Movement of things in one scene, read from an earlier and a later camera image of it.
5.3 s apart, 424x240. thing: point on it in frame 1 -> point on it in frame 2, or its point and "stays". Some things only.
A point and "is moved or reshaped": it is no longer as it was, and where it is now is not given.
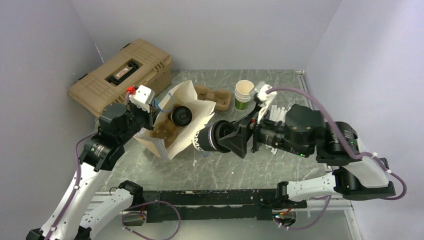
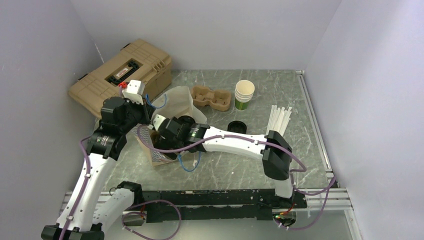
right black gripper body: [273, 133] -> [163, 143]
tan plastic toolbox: [139, 63] stays
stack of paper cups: [242, 96] stays
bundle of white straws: [278, 114] stays
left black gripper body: [139, 118] stays
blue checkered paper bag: [177, 118] is moved or reshaped
